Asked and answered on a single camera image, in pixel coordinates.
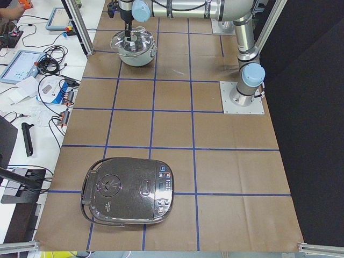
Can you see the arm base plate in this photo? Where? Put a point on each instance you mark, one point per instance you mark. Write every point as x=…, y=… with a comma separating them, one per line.
x=222, y=27
x=235, y=103

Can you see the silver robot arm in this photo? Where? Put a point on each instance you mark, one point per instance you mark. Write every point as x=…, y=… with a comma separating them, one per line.
x=252, y=74

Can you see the far teach pendant tablet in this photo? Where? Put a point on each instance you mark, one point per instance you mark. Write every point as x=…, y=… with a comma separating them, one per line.
x=58, y=20

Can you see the brown paper table cover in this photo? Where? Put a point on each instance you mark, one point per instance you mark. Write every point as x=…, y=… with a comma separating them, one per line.
x=230, y=191

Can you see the pale green electric pot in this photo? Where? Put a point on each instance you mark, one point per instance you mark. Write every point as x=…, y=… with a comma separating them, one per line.
x=141, y=60

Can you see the black bar tool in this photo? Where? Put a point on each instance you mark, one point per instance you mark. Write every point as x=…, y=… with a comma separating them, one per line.
x=27, y=138

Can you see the blue white box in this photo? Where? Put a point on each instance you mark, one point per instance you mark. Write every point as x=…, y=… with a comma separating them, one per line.
x=52, y=89

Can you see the teach pendant tablet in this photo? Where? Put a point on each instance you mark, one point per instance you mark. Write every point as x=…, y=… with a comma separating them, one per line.
x=58, y=20
x=22, y=66

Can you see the near teach pendant tablet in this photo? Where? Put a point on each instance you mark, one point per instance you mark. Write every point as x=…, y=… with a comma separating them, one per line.
x=22, y=66

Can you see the glass pot lid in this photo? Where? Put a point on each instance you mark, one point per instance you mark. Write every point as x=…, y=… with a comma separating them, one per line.
x=141, y=41

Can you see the aluminium frame post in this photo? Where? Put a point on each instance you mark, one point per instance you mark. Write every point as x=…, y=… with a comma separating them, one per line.
x=78, y=24

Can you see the dark rice cooker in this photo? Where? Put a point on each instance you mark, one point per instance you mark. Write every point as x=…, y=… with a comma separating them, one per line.
x=120, y=191

